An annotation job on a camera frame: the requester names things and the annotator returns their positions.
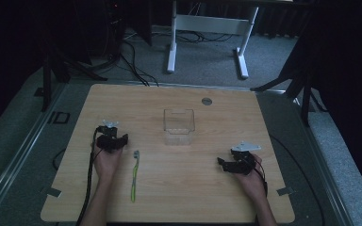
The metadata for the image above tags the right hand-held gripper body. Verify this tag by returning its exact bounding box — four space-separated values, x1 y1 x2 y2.
227 140 262 176

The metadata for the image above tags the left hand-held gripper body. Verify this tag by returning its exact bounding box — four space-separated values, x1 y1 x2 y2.
95 119 123 154

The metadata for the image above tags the green toothbrush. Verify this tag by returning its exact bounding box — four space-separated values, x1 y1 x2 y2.
130 150 140 203

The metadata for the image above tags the clear plastic container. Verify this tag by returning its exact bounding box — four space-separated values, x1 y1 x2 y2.
162 107 197 147

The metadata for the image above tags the person's left hand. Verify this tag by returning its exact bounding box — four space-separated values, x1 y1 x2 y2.
91 142 124 184

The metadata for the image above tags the person's right hand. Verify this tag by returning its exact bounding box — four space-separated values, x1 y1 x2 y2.
234 153 268 202

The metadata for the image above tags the grey tape strip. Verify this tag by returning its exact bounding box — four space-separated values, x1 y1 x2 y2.
41 186 62 199
276 186 296 197

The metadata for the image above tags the black tape rectangle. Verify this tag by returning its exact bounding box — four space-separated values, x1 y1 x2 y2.
47 110 71 125

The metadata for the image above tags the black tripod stand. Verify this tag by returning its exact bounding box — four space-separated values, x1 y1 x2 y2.
250 53 328 128
39 46 109 113

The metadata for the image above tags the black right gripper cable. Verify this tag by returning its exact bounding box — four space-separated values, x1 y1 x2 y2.
253 155 270 226

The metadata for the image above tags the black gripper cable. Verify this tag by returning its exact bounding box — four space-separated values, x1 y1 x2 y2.
74 126 104 226
253 155 270 226

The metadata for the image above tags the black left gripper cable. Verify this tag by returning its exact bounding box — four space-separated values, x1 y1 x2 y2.
74 126 104 226

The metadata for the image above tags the black floor cable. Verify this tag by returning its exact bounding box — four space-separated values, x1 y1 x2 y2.
119 40 160 88

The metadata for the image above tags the metal floor rail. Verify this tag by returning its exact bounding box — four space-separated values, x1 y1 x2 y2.
0 82 68 220
293 97 356 226

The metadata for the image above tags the black cable bundle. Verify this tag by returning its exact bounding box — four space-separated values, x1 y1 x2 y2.
152 28 234 44

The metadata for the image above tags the white metal table frame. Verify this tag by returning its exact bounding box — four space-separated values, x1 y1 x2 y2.
166 0 260 80

